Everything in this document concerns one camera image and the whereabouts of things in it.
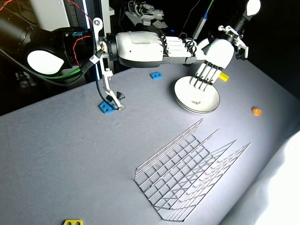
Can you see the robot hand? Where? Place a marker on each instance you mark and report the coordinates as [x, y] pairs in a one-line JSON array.
[[140, 49], [219, 52]]

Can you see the spare white robot hand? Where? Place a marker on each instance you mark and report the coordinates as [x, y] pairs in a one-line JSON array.
[[152, 14]]

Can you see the yellow brick block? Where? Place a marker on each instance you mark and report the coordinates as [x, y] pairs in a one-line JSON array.
[[225, 77]]

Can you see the blue rectangular block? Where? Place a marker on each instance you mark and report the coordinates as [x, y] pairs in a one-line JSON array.
[[156, 75]]

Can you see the blue pentagon block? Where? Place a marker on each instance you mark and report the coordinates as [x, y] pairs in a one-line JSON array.
[[104, 108]]

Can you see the orange swirl toy pastry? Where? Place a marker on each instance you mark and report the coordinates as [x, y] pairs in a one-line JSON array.
[[257, 111]]

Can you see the grey table cloth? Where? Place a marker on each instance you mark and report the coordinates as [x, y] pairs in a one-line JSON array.
[[58, 152]]

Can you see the yellow flat block with holes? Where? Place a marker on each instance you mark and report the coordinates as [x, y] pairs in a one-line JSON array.
[[73, 222]]

